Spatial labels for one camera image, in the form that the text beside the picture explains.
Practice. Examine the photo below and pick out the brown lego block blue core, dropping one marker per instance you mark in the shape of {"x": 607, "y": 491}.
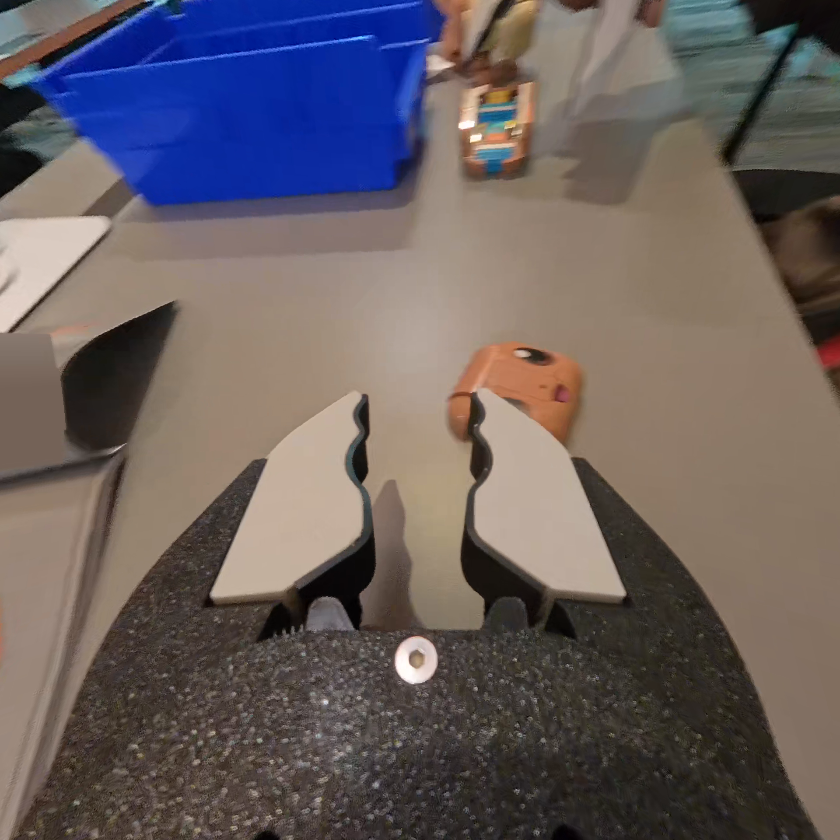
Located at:
{"x": 495, "y": 131}

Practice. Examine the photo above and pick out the white desk stand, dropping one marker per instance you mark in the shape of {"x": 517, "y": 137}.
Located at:
{"x": 39, "y": 269}

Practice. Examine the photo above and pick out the blue plastic bin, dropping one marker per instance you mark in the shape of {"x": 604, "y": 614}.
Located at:
{"x": 249, "y": 105}

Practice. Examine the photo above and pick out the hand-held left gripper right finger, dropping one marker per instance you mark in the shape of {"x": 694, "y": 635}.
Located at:
{"x": 544, "y": 518}

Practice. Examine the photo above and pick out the grey instruction booklet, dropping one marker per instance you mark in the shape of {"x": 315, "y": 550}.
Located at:
{"x": 33, "y": 394}

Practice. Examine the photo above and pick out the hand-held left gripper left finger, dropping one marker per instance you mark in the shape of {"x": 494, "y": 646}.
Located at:
{"x": 295, "y": 505}

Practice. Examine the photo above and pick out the brown lego head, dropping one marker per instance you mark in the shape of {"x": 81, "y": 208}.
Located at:
{"x": 525, "y": 377}

